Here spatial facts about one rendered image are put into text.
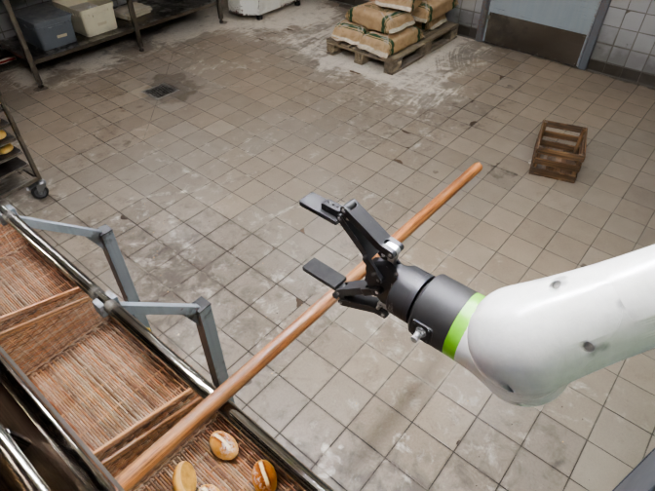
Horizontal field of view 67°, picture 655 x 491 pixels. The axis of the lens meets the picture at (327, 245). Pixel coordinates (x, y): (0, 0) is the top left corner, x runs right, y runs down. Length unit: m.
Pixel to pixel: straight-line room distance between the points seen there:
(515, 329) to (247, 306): 2.24
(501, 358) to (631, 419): 2.13
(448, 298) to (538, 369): 0.19
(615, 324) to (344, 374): 1.94
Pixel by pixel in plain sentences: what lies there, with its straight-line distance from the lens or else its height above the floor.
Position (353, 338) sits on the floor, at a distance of 2.49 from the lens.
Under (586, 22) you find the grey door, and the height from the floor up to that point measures 0.40.
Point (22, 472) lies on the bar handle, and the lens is 0.66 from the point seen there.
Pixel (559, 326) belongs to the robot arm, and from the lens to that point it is 0.49.
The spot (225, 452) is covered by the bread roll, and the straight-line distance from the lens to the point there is 1.53.
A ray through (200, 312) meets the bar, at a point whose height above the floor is 0.95.
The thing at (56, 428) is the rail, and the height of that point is 1.44.
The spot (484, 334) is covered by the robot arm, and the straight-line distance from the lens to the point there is 0.50.
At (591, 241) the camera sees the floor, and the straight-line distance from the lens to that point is 3.35.
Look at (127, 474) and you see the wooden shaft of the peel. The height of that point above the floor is 1.21.
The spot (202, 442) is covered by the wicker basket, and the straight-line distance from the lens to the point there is 1.61.
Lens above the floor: 2.01
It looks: 43 degrees down
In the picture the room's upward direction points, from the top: straight up
